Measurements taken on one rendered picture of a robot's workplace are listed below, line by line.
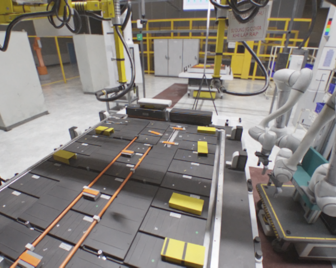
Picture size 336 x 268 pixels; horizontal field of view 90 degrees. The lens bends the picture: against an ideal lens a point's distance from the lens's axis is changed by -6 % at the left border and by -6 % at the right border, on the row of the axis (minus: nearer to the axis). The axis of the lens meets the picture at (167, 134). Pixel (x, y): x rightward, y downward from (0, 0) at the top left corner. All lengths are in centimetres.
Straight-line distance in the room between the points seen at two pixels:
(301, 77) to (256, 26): 52
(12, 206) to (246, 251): 118
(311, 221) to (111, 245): 175
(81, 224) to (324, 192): 136
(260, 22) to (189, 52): 882
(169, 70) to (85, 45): 502
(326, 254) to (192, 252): 162
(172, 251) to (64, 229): 49
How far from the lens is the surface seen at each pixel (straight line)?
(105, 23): 534
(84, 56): 739
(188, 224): 89
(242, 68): 1106
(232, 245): 103
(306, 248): 208
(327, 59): 490
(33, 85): 576
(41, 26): 198
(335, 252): 225
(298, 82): 173
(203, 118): 179
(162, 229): 87
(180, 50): 1041
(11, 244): 104
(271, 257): 215
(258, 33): 159
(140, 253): 82
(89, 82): 746
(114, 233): 88
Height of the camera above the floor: 172
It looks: 27 degrees down
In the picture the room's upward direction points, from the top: straight up
